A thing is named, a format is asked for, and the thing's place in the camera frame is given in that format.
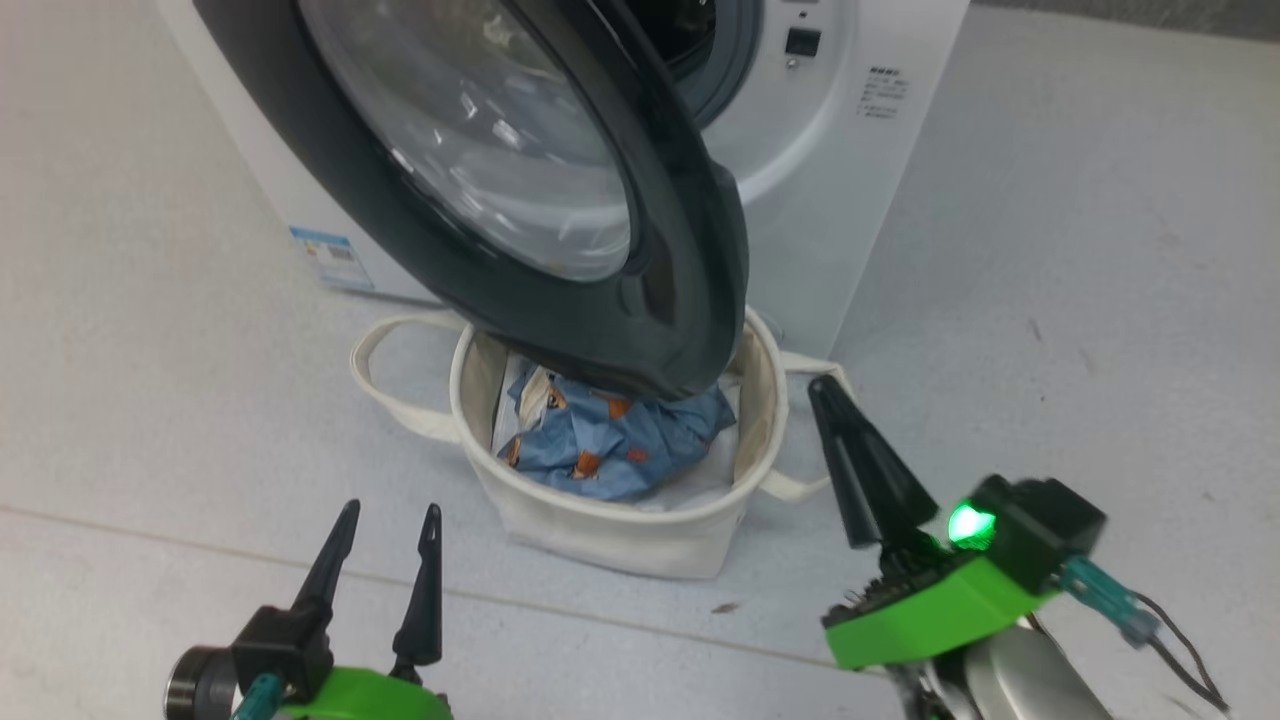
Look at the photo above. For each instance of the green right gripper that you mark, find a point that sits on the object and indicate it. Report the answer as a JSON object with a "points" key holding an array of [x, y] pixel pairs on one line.
{"points": [[930, 615]]}

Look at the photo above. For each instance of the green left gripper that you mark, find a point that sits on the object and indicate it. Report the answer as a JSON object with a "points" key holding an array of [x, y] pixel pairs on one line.
{"points": [[370, 700]]}

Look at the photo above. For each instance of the blue bear print garment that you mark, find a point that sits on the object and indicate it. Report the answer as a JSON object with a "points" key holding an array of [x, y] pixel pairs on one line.
{"points": [[620, 450]]}

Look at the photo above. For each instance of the round dark washing machine door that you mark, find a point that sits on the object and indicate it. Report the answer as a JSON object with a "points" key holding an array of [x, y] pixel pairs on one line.
{"points": [[680, 250]]}

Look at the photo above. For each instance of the cream fabric laundry basket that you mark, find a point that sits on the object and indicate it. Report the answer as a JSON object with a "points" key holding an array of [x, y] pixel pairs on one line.
{"points": [[620, 540]]}

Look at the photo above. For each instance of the white washing machine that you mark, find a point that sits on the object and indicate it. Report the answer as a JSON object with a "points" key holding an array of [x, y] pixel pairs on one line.
{"points": [[830, 200]]}

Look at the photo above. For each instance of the white cloth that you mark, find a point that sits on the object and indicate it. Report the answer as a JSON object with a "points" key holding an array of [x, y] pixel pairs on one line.
{"points": [[705, 480]]}

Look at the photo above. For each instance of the blue energy label sticker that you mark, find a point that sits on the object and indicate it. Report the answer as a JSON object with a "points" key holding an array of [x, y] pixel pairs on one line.
{"points": [[333, 258]]}

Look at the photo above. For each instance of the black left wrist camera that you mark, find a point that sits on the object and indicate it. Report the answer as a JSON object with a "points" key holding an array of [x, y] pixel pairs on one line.
{"points": [[280, 645]]}

